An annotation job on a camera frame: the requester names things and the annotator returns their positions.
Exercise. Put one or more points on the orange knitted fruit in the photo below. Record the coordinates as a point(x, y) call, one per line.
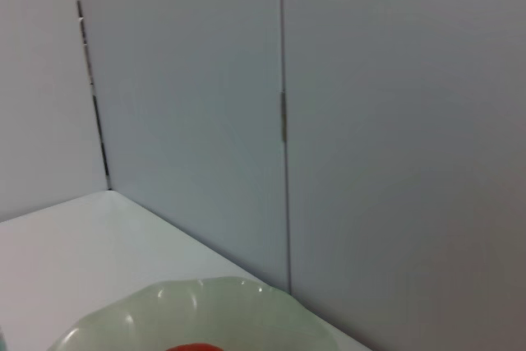
point(195, 347)

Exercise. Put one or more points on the pale green glass fruit plate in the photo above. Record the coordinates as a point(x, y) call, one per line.
point(230, 314)

